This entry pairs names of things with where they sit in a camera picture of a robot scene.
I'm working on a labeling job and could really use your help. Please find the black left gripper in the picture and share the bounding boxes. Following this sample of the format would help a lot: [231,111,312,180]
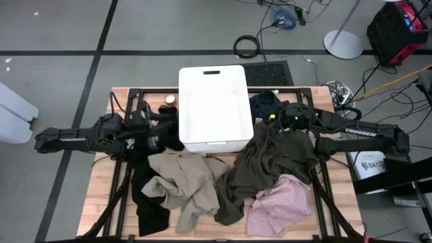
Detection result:
[133,101,179,151]

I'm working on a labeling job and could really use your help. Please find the black garment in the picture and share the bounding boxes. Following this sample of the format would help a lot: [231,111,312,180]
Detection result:
[157,105,185,152]
[130,148,171,237]

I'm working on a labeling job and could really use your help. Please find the navy blue garment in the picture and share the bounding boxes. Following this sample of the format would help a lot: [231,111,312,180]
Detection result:
[249,90,291,124]

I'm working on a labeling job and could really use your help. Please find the olive green sweatshirt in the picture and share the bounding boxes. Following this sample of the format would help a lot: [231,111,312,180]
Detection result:
[214,121,320,226]

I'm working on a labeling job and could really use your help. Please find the beige garment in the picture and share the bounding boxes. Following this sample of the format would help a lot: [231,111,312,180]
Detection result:
[140,148,232,234]

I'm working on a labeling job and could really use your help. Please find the pink garment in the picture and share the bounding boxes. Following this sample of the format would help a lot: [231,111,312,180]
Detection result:
[246,173,313,238]

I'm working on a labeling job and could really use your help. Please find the white perforated laundry basket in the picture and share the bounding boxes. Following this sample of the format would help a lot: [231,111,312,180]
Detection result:
[178,64,254,153]

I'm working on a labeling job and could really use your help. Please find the white power strip bundle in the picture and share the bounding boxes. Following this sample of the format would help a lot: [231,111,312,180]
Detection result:
[325,80,355,105]

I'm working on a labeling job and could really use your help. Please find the black perforated floor mat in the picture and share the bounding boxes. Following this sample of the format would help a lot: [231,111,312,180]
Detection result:
[240,60,294,87]

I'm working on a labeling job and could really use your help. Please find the white round stand base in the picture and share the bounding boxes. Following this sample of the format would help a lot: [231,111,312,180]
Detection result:
[323,0,364,60]

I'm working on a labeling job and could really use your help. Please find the white printed cardboard box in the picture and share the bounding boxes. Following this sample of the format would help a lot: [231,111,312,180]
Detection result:
[349,151,387,182]

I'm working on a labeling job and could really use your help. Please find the black power strip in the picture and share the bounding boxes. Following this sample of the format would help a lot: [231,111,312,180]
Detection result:
[295,5,307,26]

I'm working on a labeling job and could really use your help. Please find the black and red case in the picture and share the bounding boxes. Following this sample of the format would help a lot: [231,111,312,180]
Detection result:
[366,0,430,67]

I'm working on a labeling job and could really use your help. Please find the black equipment stand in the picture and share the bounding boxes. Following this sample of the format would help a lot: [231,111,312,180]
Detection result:
[352,150,432,207]

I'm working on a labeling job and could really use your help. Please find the white furniture piece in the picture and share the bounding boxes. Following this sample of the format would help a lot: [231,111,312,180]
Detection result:
[0,82,40,145]

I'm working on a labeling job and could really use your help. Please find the black metal table frame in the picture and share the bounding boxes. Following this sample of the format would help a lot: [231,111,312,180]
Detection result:
[80,87,364,239]

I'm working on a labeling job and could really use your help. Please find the black cable loop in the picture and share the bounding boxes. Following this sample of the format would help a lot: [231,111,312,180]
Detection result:
[333,104,362,118]

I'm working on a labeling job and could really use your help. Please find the coiled black cable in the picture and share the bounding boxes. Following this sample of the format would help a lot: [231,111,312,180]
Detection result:
[233,34,261,59]

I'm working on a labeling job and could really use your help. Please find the coiled blue cable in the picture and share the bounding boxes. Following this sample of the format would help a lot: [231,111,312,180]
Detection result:
[271,7,297,31]

